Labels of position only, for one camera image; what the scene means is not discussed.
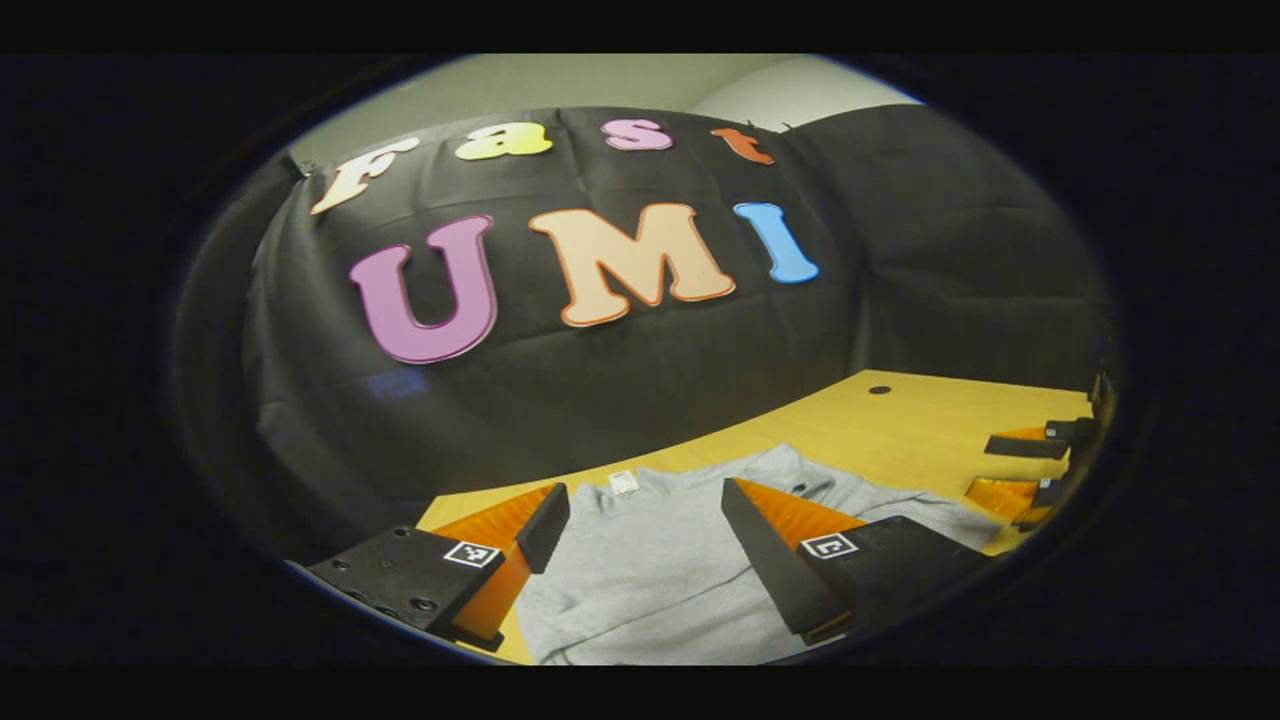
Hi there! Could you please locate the gray sweatshirt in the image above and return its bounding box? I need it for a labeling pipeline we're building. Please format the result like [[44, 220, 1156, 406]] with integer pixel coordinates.
[[515, 443, 1004, 666]]

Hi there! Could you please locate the black backdrop cloth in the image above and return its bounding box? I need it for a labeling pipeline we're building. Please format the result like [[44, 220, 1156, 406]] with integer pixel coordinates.
[[175, 103, 1119, 561]]

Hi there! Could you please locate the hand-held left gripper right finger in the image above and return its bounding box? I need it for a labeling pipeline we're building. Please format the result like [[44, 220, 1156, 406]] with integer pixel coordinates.
[[721, 477, 991, 646]]

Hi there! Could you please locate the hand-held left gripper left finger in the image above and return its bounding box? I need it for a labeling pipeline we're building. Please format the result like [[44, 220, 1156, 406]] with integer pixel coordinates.
[[308, 483, 571, 653]]

